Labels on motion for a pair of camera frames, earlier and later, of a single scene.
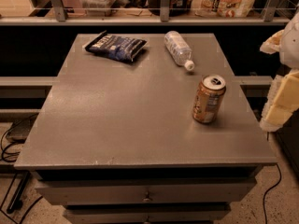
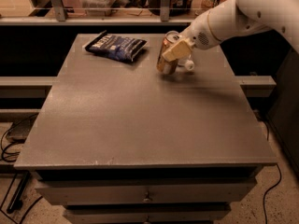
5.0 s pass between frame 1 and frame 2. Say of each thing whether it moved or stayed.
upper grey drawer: stayed
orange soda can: moved
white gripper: moved
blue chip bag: stayed
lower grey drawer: stayed
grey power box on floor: stayed
